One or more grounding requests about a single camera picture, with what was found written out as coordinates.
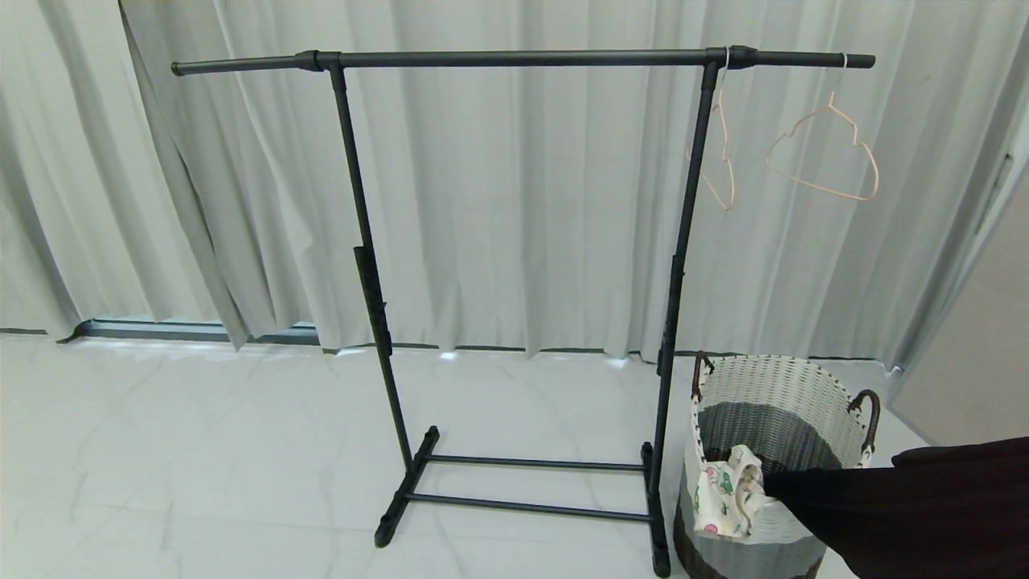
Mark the pink clothes hanger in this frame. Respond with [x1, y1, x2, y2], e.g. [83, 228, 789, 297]
[686, 76, 736, 212]
[765, 68, 880, 202]

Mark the black garment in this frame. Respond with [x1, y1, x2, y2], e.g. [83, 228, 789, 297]
[728, 438, 1029, 579]

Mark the black clothes rack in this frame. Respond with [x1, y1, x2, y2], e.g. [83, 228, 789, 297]
[171, 46, 875, 578]

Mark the white laundry basket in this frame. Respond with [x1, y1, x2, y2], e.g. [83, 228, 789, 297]
[674, 351, 882, 579]

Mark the white curtain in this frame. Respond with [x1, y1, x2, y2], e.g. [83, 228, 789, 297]
[121, 0, 1029, 371]
[0, 0, 242, 343]

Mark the cream printed garment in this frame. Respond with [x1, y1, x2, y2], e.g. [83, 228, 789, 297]
[693, 445, 779, 540]

